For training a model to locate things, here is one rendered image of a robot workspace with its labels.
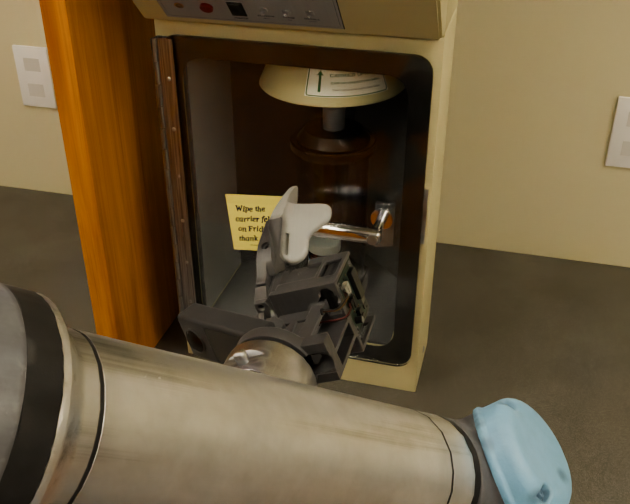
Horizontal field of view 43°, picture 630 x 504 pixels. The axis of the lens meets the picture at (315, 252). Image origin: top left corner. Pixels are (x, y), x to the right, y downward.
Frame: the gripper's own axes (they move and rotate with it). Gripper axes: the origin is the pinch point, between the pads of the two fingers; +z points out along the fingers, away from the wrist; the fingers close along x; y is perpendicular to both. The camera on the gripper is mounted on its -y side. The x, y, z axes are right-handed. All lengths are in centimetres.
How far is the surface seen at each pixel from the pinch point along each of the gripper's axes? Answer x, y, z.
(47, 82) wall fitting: 18, -64, 57
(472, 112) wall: -9, 8, 58
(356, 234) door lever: -2.9, 1.5, 8.2
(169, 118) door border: 14.3, -16.9, 13.6
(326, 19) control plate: 19.5, 6.2, 10.3
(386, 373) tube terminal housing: -26.3, -4.5, 14.8
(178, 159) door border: 9.3, -18.2, 13.5
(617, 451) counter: -39.4, 21.4, 10.5
